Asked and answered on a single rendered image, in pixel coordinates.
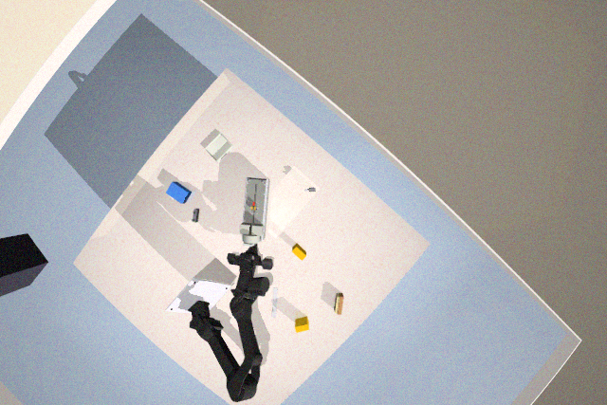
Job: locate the blue box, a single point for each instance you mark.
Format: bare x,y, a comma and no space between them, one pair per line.
178,192

